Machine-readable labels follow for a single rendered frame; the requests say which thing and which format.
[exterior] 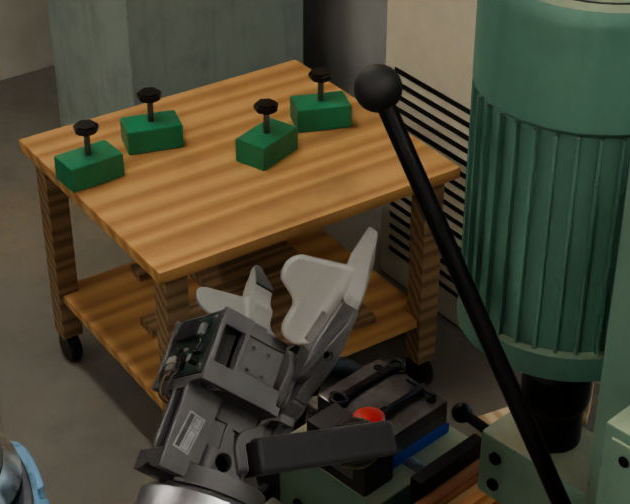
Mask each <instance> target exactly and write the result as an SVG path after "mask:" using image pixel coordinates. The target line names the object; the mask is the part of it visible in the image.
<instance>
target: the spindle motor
mask: <svg viewBox="0 0 630 504"><path fill-rule="evenodd" d="M629 168H630V0H477V10H476V25H475V41H474V56H473V77H472V91H471V107H470V122H469V137H468V153H467V168H466V183H465V199H464V214H463V229H462V245H461V254H462V256H463V258H464V260H465V263H466V265H467V267H468V269H469V272H470V274H471V276H472V278H473V281H474V283H475V285H476V288H477V290H478V292H479V294H480V297H481V299H482V301H483V303H484V306H485V308H486V310H487V313H488V315H489V317H490V319H491V322H492V324H493V326H494V328H495V331H496V333H497V335H498V338H499V340H500V342H501V344H502V347H503V349H504V351H505V353H506V356H507V358H508V360H509V363H510V365H511V367H512V369H513V370H516V371H518V372H521V373H524V374H528V375H531V376H534V377H539V378H544V379H549V380H556V381H564V382H596V381H601V375H602V367H603V360H604V352H605V345H606V338H607V330H608V323H609V315H610V308H611V301H612V293H613V286H614V279H615V271H616V264H617V256H618V249H619V242H620V234H621V227H622V219H623V212H624V205H625V197H626V190H627V182H628V175H629Z"/></svg>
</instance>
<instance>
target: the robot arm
mask: <svg viewBox="0 0 630 504"><path fill-rule="evenodd" d="M377 237H378V233H377V231H376V230H375V229H374V228H372V227H370V226H369V227H368V228H367V229H366V231H365V232H364V234H363V235H362V237H361V238H360V240H359V241H358V243H357V244H356V246H355V247H354V249H353V250H352V254H351V256H350V258H349V260H348V262H347V264H343V263H338V262H334V261H330V260H325V259H321V258H317V257H312V256H308V255H303V254H299V255H295V256H292V257H291V258H289V259H288V260H287V261H286V262H285V264H284V266H283V268H282V270H281V273H280V277H281V280H282V282H283V283H284V285H285V287H286V288H287V290H288V291H289V293H290V295H291V297H292V306H291V308H290V310H289V311H288V313H287V315H286V316H285V318H284V320H283V322H282V327H281V330H282V334H283V336H284V337H285V339H286V340H287V341H288V342H290V343H292V344H293V345H291V346H290V347H288V344H287V343H285V342H283V341H281V340H279V339H277V338H276V337H275V334H274V333H273V332H272V331H271V328H270V322H271V316H272V313H273V311H272V309H271V306H270V302H271V296H272V293H273V288H272V286H271V284H270V283H269V281H268V279H267V277H266V275H265V273H264V272H263V270H262V268H261V267H260V266H258V265H255V266H254V267H253V268H252V270H251V273H250V275H249V278H248V281H247V283H246V286H245V289H244V292H243V296H238V295H234V294H231V293H227V292H223V291H219V290H215V289H212V288H208V287H200V288H198V289H197V291H196V300H197V303H198V304H199V306H200V307H201V308H202V309H203V310H204V311H205V312H207V313H208V314H206V315H203V316H200V317H196V318H193V319H190V320H186V321H184V322H183V323H181V322H179V321H178V322H176V325H175V327H174V330H173V333H172V336H171V338H170V341H169V344H168V346H167V349H166V352H165V355H164V357H163V360H162V363H161V365H160V368H159V371H158V373H157V376H156V379H155V382H154V384H153V387H152V390H154V391H156V392H158V395H159V398H160V399H161V400H162V401H163V402H165V403H166V404H168V405H167V407H166V410H165V413H164V416H163V418H162V421H161V424H160V427H159V430H158V432H157V435H156V438H155V441H154V443H153V446H152V448H147V449H141V450H140V452H139V455H138V457H137V460H136V463H135V465H134V468H133V469H135V470H137V471H139V472H141V473H144V474H146V475H148V476H150V477H152V478H154V479H156V480H158V482H152V483H148V484H145V485H143V486H141V489H140V491H139V494H138V497H137V500H136V502H135V504H264V503H265V500H266V499H265V496H264V495H263V494H262V493H261V492H260V491H259V490H257V489H256V488H255V487H253V486H251V485H250V484H248V483H246V482H244V481H243V480H244V479H245V478H252V477H258V476H265V475H271V474H278V473H284V472H291V471H297V470H304V469H310V468H317V467H323V466H330V465H336V464H341V466H343V467H345V468H347V469H351V470H360V469H364V468H367V467H368V466H370V465H371V464H373V463H374V462H375V461H376V458H379V457H385V456H391V455H393V454H395V452H396V450H397V447H396V441H395V435H394V429H393V425H392V423H391V422H390V421H387V420H385V421H377V422H370V420H367V419H364V418H360V417H350V418H347V419H344V420H342V421H341V422H339V423H338V424H337V425H336V426H335V427H333V428H326V429H319V430H311V431H304V432H296V433H290V428H293V425H294V422H295V421H296V420H298V419H299V418H300V416H301V415H302V414H303V412H304V410H305V408H306V406H307V404H308V402H309V400H310V398H311V397H312V395H313V394H314V392H315V391H316V390H317V389H318V388H319V386H320V385H321V384H322V383H323V382H324V380H325V379H326V378H327V376H328V375H329V374H330V372H331V371H332V369H333V367H334V366H335V364H336V362H337V361H338V359H339V357H340V355H341V353H342V351H343V349H344V346H345V344H346V342H347V340H348V337H349V335H350V333H351V331H352V329H353V326H354V324H355V322H356V320H357V317H358V315H359V314H358V310H359V308H360V306H361V303H362V301H363V298H364V296H365V293H366V290H367V286H368V283H369V279H370V275H371V272H372V268H373V264H374V261H375V253H376V245H377ZM298 345H302V346H301V347H300V346H298ZM287 347H288V348H287ZM162 395H164V396H166V398H167V399H168V400H169V402H168V401H166V400H165V399H164V398H163V397H162ZM0 504H49V501H48V499H47V498H46V497H45V494H44V483H43V480H42V478H41V475H40V472H39V470H38V468H37V465H36V463H35V461H34V459H33V458H32V456H31V454H30V453H29V451H28V450H27V449H26V448H25V447H24V446H22V445H21V444H20V443H19V442H15V441H10V440H9V439H8V438H7V437H6V436H5V435H3V434H2V433H1V432H0Z"/></svg>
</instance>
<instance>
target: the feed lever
mask: <svg viewBox="0 0 630 504"><path fill-rule="evenodd" d="M354 94H355V97H356V100H357V101H358V103H359V104H360V105H361V106H362V107H363V108H364V109H366V110H368V111H371V112H375V113H379V116H380V118H381V120H382V122H383V125H384V127H385V129H386V132H387V134H388V136H389V138H390V141H391V143H392V145H393V147H394V150H395V152H396V154H397V156H398V159H399V161H400V163H401V166H402V168H403V170H404V172H405V175H406V177H407V179H408V181H409V184H410V186H411V188H412V190H413V193H414V195H415V197H416V199H417V202H418V204H419V206H420V209H421V211H422V213H423V215H424V218H425V220H426V222H427V224H428V227H429V229H430V231H431V233H432V236H433V238H434V240H435V243H436V245H437V247H438V249H439V252H440V254H441V256H442V258H443V261H444V263H445V265H446V267H447V270H448V272H449V274H450V276H451V279H452V281H453V283H454V286H455V288H456V290H457V292H458V295H459V297H460V299H461V301H462V304H463V306H464V308H465V310H466V313H467V315H468V317H469V319H470V322H471V324H472V326H473V329H474V331H475V333H476V335H477V338H478V340H479V342H480V344H481V347H482V349H483V351H484V353H485V356H486V358H487V360H488V363H489V365H490V367H491V369H492V372H493V374H494V376H495V378H496V381H497V383H498V385H499V387H500V390H501V392H502V394H503V396H504V399H505V401H506V403H507V406H508V408H509V410H510V412H511V415H512V417H513V419H514V421H515V424H516V426H517V428H518V430H519V433H520V435H521V437H522V439H523V442H524V444H525V446H526V449H527V451H528V453H529V455H530V458H531V460H532V462H533V464H534V467H535V469H536V471H537V473H538V476H539V478H540V480H541V483H542V485H543V487H544V489H545V492H546V494H547V496H548V498H549V501H550V503H551V504H572V503H571V501H570V499H569V496H568V494H567V492H566V490H565V487H564V485H563V483H562V481H561V478H560V476H559V474H558V472H557V469H556V467H555V465H554V462H553V460H552V458H551V456H550V453H549V451H548V449H547V447H546V444H545V442H544V440H543V437H542V435H541V433H540V431H539V428H538V426H537V424H536V422H535V419H534V417H533V415H532V412H531V410H530V408H529V406H528V403H527V401H526V399H525V397H524V394H523V392H522V390H521V387H520V385H519V383H518V381H517V378H516V376H515V374H514V372H513V369H512V367H511V365H510V363H509V360H508V358H507V356H506V353H505V351H504V349H503V347H502V344H501V342H500V340H499V338H498V335H497V333H496V331H495V328H494V326H493V324H492V322H491V319H490V317H489V315H488V313H487V310H486V308H485V306H484V303H483V301H482V299H481V297H480V294H479V292H478V290H477V288H476V285H475V283H474V281H473V278H472V276H471V274H470V272H469V269H468V267H467V265H466V263H465V260H464V258H463V256H462V254H461V251H460V249H459V247H458V244H457V242H456V240H455V238H454V235H453V233H452V231H451V229H450V226H449V224H448V222H447V219H446V217H445V215H444V213H443V210H442V208H441V206H440V204H439V201H438V199H437V197H436V194H435V192H434V190H433V188H432V185H431V183H430V181H429V179H428V176H427V174H426V172H425V169H424V167H423V165H422V163H421V160H420V158H419V156H418V154H417V151H416V149H415V147H414V144H413V142H412V140H411V138H410V135H409V133H408V131H407V129H406V126H405V124H404V122H403V120H402V117H401V115H400V113H399V110H398V108H397V106H396V104H397V103H398V102H399V100H400V97H401V95H402V82H401V79H400V77H399V75H398V73H397V72H396V71H395V70H394V69H393V68H391V67H389V66H387V65H384V64H373V65H369V66H367V67H365V68H364V69H363V70H361V71H360V73H359V74H358V75H357V77H356V80H355V82H354Z"/></svg>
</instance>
